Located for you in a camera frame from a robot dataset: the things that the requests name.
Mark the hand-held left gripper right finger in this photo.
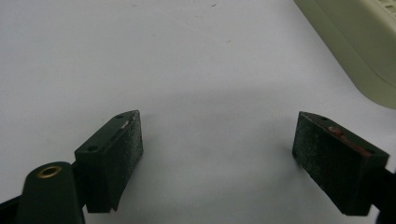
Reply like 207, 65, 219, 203
291, 110, 390, 217

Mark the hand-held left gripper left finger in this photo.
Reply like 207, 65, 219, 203
74, 109, 145, 215

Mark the beige plastic container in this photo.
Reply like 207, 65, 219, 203
293, 0, 396, 110

